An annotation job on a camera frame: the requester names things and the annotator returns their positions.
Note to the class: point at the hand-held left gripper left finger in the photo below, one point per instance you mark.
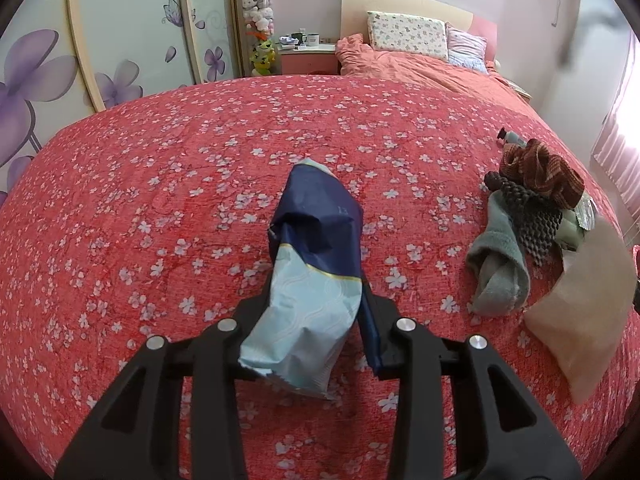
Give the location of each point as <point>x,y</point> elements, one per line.
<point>250,316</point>

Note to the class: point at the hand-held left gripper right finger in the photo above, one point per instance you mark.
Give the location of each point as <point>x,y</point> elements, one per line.
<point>374,345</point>

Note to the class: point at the blue snack packet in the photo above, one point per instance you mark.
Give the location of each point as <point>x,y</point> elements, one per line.
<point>310,310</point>

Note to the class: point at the dark foam net sleeve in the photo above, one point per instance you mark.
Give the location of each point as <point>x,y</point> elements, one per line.
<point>535,220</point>

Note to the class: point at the brown scrunchie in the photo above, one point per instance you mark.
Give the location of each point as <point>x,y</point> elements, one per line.
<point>540,170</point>

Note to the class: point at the grey towel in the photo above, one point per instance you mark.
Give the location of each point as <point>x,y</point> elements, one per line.
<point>500,280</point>

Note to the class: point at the red floral blanket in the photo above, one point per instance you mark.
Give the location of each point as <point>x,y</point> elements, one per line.
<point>150,210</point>

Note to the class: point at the pale green cloth piece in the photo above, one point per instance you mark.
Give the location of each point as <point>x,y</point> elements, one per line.
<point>570,232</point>

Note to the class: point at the light blue cream tube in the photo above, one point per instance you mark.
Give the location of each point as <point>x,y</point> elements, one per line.
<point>512,138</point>

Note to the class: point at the pink nightstand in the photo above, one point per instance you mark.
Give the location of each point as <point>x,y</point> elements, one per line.
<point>305,62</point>

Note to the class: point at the green plush toy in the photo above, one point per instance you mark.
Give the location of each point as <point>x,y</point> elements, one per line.
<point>263,55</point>

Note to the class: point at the salmon duvet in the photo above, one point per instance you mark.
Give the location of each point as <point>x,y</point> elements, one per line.
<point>400,67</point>

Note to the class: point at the dark mug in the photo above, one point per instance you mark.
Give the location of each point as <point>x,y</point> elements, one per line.
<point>298,38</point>

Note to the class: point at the white mug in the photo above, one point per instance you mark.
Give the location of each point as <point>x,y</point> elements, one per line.
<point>313,39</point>

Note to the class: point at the pink striped pillow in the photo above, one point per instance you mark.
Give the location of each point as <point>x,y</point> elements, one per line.
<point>467,50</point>

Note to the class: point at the clear tube of plush toys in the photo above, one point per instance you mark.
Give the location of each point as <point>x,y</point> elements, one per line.
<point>257,5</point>

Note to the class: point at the white floral pillow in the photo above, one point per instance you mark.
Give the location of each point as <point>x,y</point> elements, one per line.
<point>407,35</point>

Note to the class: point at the pink curtain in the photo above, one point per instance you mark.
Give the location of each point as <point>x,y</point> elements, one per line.
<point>620,150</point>

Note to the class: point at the wardrobe with purple flower doors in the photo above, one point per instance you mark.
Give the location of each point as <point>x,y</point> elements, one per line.
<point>125,20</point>

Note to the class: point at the cream and pink headboard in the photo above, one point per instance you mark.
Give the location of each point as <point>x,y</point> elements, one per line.
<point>400,0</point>

